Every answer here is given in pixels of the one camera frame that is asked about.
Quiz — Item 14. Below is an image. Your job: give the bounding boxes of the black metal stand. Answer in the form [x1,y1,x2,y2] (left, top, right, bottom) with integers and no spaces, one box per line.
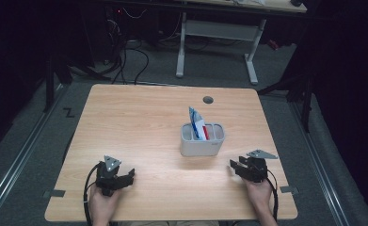
[42,55,73,113]

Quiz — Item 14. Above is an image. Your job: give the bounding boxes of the black tripod stand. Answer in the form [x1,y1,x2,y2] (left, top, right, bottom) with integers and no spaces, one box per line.
[256,59,316,134]

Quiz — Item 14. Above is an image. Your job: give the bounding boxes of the black floor cables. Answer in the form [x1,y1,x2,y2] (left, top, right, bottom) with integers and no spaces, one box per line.
[104,8,151,86]

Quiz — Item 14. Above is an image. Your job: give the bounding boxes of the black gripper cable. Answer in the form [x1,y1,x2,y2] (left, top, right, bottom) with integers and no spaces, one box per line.
[265,169,280,222]
[83,163,102,226]

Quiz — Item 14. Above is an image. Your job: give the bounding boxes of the metal floor rail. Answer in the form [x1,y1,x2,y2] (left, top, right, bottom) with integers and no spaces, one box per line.
[289,103,351,226]
[0,84,67,218]

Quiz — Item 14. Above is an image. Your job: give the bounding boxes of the person's right hand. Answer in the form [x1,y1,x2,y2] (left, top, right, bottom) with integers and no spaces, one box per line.
[243,177,274,212]

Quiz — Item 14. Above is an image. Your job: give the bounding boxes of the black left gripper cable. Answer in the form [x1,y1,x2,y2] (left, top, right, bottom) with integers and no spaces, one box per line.
[83,163,102,226]

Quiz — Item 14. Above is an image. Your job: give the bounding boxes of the red and white toothpaste tube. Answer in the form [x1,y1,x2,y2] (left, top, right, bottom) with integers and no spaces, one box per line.
[188,106,211,141]

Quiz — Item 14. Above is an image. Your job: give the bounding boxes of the person's left hand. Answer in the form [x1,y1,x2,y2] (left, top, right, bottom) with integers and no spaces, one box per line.
[88,184,123,219]

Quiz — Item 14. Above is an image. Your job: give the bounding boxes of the white-framed desk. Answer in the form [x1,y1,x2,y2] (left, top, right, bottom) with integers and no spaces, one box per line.
[175,0,308,86]

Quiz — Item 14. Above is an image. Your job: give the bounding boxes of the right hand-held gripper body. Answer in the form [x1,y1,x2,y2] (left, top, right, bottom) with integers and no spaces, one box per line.
[240,149,280,184]

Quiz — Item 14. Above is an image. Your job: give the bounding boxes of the grey compartment holder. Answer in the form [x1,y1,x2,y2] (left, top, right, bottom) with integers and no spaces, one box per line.
[180,121,226,157]

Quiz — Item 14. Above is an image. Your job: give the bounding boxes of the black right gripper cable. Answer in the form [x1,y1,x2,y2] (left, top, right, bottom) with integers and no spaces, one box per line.
[265,169,280,222]

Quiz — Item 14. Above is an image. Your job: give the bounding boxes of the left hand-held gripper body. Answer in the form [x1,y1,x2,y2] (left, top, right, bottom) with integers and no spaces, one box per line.
[94,154,124,198]

